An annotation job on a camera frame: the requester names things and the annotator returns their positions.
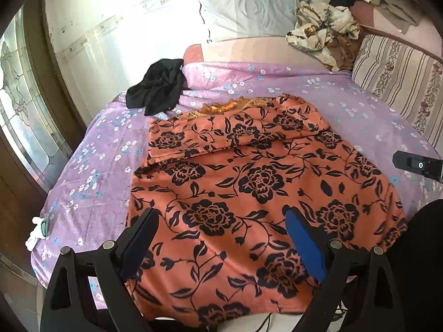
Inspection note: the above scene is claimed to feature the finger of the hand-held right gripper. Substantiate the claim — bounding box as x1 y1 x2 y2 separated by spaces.
393 150 443 182

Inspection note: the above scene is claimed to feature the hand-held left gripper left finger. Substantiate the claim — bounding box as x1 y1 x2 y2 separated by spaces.
40 207 160 332

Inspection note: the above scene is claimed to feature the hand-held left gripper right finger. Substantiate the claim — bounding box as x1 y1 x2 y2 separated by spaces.
284 206 405 332

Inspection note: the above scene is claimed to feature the orange black floral garment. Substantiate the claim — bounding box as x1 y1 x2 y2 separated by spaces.
125 93 409 327

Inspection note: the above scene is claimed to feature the striped patterned pillow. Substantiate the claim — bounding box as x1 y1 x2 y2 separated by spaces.
351 34 443 153

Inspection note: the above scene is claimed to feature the person's dark clothing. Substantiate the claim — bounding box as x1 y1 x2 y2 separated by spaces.
389 200 443 332

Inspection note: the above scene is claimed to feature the white green toy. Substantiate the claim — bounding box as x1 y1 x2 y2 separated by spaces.
27 216 52 250

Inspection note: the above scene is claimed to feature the purple floral bedsheet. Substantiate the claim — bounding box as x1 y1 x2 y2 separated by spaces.
30 61 443 305

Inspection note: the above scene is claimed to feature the khaki grey cloth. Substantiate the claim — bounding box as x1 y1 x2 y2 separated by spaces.
374 0 421 35

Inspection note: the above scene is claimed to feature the black crumpled garment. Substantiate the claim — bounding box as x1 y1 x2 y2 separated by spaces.
126 59 186 116

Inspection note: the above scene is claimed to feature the cream brown floral crumpled cloth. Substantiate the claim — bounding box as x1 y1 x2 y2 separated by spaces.
285 1 362 71

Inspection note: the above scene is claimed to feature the patterned glass window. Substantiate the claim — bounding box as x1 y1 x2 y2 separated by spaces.
0 17 75 194

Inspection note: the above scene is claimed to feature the pink mattress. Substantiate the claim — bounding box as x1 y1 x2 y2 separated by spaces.
183 38 354 73

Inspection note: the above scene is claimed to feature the grey pillow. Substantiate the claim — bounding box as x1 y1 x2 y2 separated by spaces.
192 0 312 42

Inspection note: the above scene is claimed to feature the black cable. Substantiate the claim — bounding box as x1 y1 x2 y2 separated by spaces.
254 313 277 332

